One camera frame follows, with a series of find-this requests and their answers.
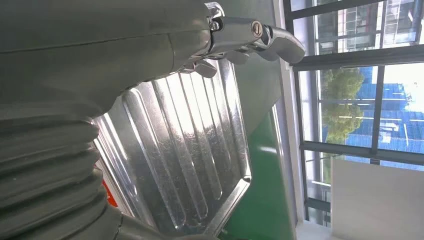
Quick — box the white flat panel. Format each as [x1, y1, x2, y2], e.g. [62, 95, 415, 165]
[331, 157, 424, 240]

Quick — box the blue roofed building outside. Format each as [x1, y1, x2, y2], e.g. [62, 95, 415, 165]
[344, 66, 424, 173]

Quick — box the green tree outside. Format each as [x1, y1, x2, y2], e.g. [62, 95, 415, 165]
[319, 67, 365, 145]

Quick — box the white scale with red print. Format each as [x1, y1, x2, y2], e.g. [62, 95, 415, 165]
[94, 162, 119, 209]

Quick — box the ribbed metal tray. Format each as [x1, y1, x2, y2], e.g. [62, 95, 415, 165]
[92, 59, 253, 238]

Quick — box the dark window frame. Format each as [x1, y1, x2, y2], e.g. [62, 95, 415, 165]
[281, 0, 424, 229]

